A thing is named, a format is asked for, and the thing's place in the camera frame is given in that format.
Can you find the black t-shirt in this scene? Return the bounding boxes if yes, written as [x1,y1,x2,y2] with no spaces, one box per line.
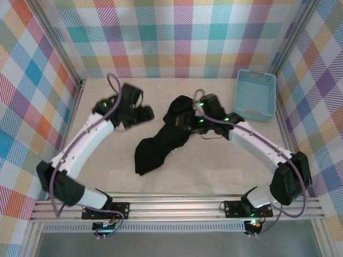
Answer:
[133,95,205,177]

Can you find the light blue plastic basket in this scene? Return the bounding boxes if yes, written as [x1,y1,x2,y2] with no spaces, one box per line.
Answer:
[233,69,277,124]

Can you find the colourful plaid backdrop cloth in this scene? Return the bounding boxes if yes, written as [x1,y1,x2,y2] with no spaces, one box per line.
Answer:
[275,0,343,257]
[53,0,303,79]
[0,0,81,257]

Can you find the small circuit board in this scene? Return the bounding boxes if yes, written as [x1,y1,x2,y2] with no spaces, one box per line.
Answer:
[92,221,118,233]
[245,219,264,234]

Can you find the aluminium profile frame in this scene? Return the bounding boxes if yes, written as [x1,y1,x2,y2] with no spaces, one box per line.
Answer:
[26,0,328,257]

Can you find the grey slotted cable duct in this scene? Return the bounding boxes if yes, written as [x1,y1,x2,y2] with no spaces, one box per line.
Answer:
[42,223,246,233]

